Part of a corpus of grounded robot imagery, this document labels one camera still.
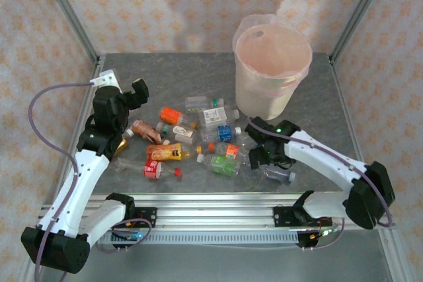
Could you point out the clear bottle white crane label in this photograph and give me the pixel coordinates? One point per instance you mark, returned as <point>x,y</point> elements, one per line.
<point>181,132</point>

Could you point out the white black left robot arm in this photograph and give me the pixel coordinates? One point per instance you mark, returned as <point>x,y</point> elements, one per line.
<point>82,183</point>

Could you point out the red label red cap bottle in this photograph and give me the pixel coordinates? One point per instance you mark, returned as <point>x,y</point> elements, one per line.
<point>152,168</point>

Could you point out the green label plastic bottle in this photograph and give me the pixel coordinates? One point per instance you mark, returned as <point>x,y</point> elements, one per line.
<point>220,163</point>

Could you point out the aluminium frame leg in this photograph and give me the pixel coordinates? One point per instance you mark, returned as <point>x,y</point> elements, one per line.
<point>28,268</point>
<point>396,255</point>

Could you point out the orange label plastic bottle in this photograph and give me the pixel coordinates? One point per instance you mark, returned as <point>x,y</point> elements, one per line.
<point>172,115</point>

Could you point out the cream plastic waste bin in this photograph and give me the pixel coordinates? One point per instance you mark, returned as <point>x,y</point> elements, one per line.
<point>261,97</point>

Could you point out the orange cap orange white bottle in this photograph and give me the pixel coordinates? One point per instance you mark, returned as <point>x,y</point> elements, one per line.
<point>231,150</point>

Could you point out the blue label white print bottle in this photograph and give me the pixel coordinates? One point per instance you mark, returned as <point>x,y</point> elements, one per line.
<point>224,133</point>

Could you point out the small circuit board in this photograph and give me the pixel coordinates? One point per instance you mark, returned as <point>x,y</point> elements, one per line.
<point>130,236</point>
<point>324,233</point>

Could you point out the clear bottle blue cap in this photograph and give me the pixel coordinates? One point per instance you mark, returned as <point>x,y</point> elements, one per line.
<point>281,176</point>

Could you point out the aluminium table side rail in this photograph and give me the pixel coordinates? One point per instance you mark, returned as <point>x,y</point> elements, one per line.
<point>342,97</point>
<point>85,107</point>

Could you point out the clear square bottle green cap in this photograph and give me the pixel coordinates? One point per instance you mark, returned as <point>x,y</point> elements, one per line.
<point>200,103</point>

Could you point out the yellow orange juice bottle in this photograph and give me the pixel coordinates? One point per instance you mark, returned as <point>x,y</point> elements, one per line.
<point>168,152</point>

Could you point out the brown label plastic bottle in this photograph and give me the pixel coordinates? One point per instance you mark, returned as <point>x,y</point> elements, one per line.
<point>142,129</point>

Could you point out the aluminium frame post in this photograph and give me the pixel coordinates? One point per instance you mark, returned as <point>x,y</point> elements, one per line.
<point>358,14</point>
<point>72,21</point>

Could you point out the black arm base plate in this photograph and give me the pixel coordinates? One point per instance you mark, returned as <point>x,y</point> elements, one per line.
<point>148,216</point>
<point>281,216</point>

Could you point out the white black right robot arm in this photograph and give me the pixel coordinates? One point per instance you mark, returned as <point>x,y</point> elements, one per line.
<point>324,160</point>

